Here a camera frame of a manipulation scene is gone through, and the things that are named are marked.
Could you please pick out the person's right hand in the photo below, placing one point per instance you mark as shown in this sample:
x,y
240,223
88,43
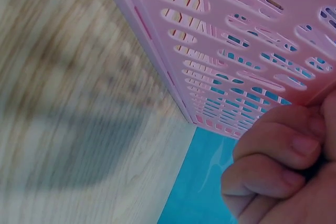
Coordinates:
x,y
275,203

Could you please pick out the person's right thumb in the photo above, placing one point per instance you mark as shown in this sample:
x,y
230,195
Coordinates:
x,y
330,111

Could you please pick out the pink slotted plastic basket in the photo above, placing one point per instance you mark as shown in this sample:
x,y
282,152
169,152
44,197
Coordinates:
x,y
236,11

